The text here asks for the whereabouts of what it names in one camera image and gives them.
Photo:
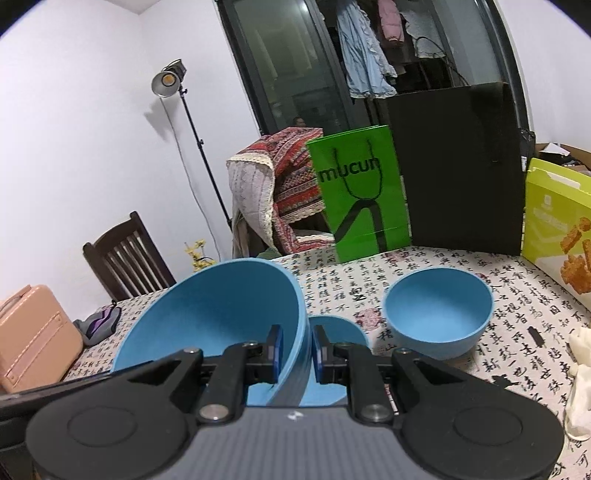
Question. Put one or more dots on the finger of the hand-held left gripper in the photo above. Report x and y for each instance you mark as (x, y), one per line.
(78, 385)

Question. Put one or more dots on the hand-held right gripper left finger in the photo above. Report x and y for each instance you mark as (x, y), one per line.
(276, 350)

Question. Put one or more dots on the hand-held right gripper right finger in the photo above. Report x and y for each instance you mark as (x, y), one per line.
(317, 353)

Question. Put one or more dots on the blue bowl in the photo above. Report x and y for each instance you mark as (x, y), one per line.
(438, 314)
(344, 330)
(207, 304)

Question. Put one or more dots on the pink hard-shell case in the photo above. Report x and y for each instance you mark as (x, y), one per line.
(37, 341)

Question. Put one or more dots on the grey purple pouch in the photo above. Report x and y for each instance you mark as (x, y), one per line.
(99, 325)

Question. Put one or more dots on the yellow flower branch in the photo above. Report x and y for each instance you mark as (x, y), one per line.
(199, 258)

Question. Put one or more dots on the dark wooden chair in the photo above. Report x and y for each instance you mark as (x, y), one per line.
(124, 258)

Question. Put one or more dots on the white quilted cloth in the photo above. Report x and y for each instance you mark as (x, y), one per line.
(251, 194)

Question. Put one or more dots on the red patterned blanket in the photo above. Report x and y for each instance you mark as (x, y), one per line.
(295, 184)

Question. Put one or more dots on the green paper bag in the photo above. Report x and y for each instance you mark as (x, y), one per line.
(392, 194)

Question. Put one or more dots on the black paper bag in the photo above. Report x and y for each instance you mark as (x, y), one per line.
(461, 175)

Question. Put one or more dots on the yellow-green snack box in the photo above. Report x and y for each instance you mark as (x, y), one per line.
(545, 221)

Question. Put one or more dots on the white crumpled cloth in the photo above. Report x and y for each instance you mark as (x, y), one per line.
(579, 383)

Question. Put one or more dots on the black framed glass door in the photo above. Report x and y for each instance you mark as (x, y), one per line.
(277, 69)

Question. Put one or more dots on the studio lamp on stand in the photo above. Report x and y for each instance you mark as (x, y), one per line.
(167, 79)

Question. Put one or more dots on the light blue hanging shirt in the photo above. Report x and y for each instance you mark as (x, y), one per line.
(364, 60)

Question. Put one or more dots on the brown cardboard box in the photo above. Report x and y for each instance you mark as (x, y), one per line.
(568, 157)

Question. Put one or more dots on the pink hanging jacket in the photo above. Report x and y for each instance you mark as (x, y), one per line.
(392, 23)

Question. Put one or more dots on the white hanging shirt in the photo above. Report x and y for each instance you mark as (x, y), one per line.
(422, 27)

